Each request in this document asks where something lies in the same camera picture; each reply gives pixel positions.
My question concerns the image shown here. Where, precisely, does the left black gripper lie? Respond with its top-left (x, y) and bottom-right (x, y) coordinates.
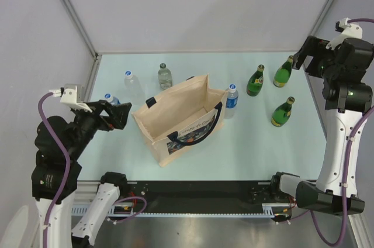
top-left (67, 97), bottom-right (131, 157)

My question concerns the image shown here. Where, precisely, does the green glass bottle back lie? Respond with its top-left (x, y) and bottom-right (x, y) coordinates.
top-left (273, 55), bottom-right (293, 88)

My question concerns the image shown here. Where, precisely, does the green glass bottle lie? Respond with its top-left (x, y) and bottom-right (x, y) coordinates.
top-left (273, 55), bottom-right (293, 88)
top-left (247, 64), bottom-right (265, 97)
top-left (271, 97), bottom-right (295, 127)

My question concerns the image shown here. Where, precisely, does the beige canvas tote bag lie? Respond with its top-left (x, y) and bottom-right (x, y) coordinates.
top-left (132, 75), bottom-right (228, 167)

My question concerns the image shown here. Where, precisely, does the clear glass bottle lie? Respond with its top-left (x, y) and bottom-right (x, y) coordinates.
top-left (158, 63), bottom-right (172, 90)

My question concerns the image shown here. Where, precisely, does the blue label water bottle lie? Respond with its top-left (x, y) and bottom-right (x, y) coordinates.
top-left (225, 84), bottom-right (238, 119)

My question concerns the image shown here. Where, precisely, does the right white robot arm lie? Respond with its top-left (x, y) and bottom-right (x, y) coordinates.
top-left (269, 36), bottom-right (373, 215)

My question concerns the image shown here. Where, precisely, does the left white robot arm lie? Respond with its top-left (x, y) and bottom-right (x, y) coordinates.
top-left (31, 95), bottom-right (132, 247)

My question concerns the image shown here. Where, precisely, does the small blue-cap water bottle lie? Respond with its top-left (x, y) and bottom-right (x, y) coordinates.
top-left (104, 93), bottom-right (121, 105)

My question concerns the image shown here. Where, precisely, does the clear plastic water bottle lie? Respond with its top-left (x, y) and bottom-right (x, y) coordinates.
top-left (124, 70), bottom-right (144, 102)

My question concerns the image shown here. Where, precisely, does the green glass bottle front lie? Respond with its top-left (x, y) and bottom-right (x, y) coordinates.
top-left (271, 97), bottom-right (295, 127)

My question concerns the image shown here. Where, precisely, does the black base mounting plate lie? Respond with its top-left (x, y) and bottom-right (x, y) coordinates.
top-left (115, 180), bottom-right (296, 211)

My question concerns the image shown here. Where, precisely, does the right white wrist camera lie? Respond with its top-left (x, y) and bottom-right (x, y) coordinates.
top-left (325, 18), bottom-right (363, 50)

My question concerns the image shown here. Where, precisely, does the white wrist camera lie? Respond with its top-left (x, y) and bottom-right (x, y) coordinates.
top-left (325, 18), bottom-right (363, 50)
top-left (49, 84), bottom-right (83, 105)

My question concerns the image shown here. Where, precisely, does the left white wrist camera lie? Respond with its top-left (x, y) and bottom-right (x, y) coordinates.
top-left (49, 84), bottom-right (83, 105)

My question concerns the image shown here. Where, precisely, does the aluminium frame rail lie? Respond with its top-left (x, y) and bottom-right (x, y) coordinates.
top-left (74, 181), bottom-right (100, 204)

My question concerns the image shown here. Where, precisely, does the light blue cable duct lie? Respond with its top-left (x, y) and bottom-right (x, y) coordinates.
top-left (71, 203), bottom-right (291, 218)

